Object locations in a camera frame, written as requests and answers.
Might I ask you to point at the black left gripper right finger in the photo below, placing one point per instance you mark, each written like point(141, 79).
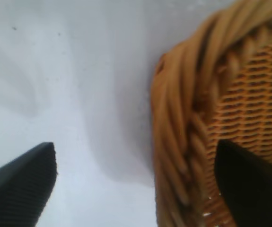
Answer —
point(254, 189)

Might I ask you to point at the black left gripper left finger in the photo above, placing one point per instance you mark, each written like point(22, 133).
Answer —
point(17, 189)

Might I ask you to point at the woven wicker basket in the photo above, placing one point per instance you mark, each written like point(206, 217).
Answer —
point(173, 118)

